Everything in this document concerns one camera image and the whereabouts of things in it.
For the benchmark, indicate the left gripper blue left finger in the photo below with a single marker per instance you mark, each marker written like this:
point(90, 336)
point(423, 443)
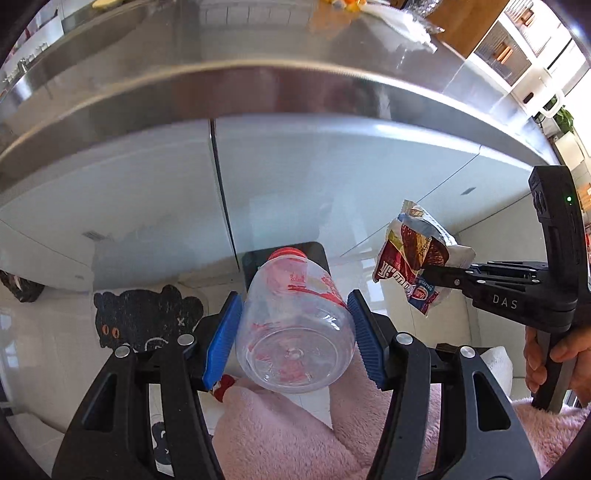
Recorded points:
point(191, 364)

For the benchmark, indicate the left red bow slipper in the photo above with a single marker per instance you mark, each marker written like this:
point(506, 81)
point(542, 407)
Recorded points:
point(221, 386)

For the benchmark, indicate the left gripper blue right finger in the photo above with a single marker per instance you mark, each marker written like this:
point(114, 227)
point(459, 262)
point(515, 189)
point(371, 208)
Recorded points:
point(400, 364)

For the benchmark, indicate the clear plastic bag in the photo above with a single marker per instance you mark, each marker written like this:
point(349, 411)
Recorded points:
point(421, 10)

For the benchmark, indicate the red cap milk bottle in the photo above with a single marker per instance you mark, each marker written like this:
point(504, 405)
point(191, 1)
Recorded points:
point(296, 334)

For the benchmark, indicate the black trash bin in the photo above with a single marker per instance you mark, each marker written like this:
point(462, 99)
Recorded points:
point(313, 252)

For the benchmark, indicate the black cat floor mat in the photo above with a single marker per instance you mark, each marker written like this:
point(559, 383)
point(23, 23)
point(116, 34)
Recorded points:
point(143, 319)

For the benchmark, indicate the white crumpled tissue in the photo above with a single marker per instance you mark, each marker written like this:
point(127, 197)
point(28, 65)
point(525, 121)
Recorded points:
point(406, 23)

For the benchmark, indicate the yellow soap wrapper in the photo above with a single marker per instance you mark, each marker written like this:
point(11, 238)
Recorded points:
point(353, 6)

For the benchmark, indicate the green plant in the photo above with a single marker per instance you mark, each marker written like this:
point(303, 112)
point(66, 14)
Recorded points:
point(564, 120)

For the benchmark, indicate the red white snack bag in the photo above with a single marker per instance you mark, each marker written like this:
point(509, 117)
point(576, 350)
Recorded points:
point(414, 241)

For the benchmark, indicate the person's right hand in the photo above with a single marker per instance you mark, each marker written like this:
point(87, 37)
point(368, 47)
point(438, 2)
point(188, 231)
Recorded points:
point(576, 346)

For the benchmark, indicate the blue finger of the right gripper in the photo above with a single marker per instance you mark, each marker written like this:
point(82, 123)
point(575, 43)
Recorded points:
point(450, 277)

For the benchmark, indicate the white storage cabinet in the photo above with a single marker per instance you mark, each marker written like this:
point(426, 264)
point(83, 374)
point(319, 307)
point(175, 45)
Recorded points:
point(529, 34)

